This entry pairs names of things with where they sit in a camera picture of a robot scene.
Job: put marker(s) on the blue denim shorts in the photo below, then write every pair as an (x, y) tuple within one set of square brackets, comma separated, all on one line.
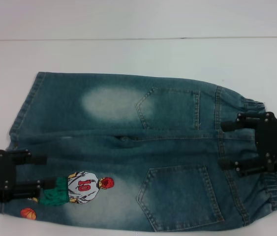
[(172, 147)]

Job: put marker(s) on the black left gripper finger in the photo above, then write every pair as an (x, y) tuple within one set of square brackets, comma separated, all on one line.
[(25, 189), (37, 160)]

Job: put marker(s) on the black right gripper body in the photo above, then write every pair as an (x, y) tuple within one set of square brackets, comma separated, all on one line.
[(268, 137)]

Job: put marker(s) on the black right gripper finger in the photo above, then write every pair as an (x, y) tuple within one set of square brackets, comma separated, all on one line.
[(249, 166), (241, 124)]

